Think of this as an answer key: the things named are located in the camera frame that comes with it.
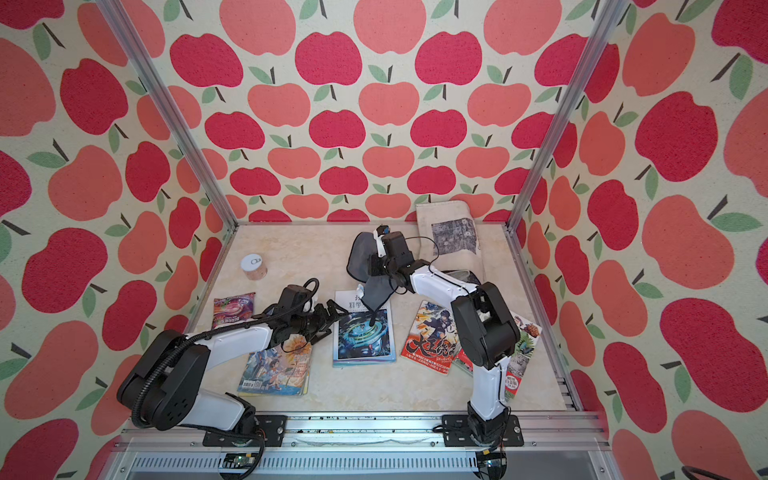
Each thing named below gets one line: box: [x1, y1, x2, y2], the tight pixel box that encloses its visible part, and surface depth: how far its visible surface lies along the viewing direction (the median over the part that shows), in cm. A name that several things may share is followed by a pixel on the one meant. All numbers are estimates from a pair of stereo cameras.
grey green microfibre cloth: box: [346, 232, 397, 311], surface depth 95 cm
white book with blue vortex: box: [333, 290, 397, 367], surface depth 92 cm
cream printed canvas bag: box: [416, 200, 484, 282], surface depth 113 cm
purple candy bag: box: [212, 292, 256, 329], surface depth 96 cm
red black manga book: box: [401, 300, 459, 375], surface depth 90 cm
